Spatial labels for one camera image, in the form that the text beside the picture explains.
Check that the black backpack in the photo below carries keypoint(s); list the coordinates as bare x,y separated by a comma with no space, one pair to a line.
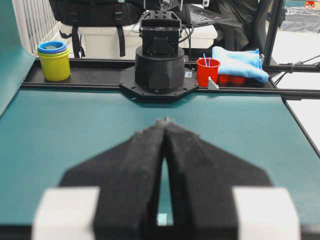
96,13

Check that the stacked yellow blue cups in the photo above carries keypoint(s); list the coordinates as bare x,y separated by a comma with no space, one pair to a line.
54,60

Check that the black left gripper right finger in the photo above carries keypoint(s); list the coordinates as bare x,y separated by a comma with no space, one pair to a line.
218,196

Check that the black aluminium frame rail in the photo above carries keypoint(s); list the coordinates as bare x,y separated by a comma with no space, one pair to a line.
97,74

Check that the red cup with straws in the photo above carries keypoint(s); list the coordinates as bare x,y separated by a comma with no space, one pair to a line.
207,68

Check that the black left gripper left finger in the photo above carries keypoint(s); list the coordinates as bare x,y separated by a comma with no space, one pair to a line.
112,196

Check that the red cup under cloth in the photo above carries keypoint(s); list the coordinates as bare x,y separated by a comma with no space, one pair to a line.
231,80

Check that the light blue cloth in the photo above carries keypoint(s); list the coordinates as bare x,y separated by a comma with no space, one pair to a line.
246,64

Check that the black laptop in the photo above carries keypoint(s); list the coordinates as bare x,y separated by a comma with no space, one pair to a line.
194,14

